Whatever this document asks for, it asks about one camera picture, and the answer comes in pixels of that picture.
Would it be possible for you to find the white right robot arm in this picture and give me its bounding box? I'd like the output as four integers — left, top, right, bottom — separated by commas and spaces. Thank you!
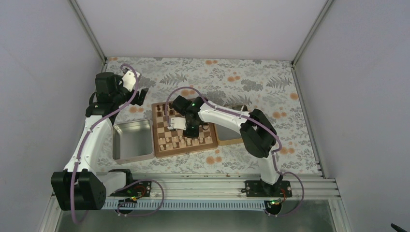
168, 96, 284, 197

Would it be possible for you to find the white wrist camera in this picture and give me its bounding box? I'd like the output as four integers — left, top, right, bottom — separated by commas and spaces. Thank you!
121, 70, 140, 92
167, 117, 187, 131

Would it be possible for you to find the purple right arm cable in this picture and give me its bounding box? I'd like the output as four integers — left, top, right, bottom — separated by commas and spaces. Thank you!
164, 86, 305, 218

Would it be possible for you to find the silver empty tin box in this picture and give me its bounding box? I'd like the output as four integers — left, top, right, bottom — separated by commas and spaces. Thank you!
112, 119, 155, 164

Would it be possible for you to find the aluminium frame post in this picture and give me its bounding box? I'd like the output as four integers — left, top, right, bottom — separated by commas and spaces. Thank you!
68, 0, 107, 63

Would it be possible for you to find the aluminium mounting rail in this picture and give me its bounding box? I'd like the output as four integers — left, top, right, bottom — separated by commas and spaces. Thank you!
103, 174, 340, 213

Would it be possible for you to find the yellow tin box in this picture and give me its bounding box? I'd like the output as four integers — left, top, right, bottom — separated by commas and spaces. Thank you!
214, 105, 248, 146

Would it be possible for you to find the wooden chess board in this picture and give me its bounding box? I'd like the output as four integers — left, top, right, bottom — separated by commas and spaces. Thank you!
151, 102, 218, 158

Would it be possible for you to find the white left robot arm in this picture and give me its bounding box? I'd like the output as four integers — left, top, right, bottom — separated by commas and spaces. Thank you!
51, 70, 148, 211

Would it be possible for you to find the floral table mat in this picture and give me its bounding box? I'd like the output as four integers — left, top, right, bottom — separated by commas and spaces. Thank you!
106, 57, 320, 175

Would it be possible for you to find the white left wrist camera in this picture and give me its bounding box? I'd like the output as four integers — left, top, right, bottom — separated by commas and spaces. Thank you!
121, 70, 140, 92

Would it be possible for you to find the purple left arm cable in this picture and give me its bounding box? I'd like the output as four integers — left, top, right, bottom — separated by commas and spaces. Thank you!
70, 64, 140, 225

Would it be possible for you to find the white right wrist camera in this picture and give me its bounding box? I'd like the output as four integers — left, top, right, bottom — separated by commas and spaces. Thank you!
167, 117, 187, 131

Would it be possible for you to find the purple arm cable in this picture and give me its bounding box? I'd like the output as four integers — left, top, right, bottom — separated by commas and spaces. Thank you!
164, 86, 305, 218
70, 64, 140, 225

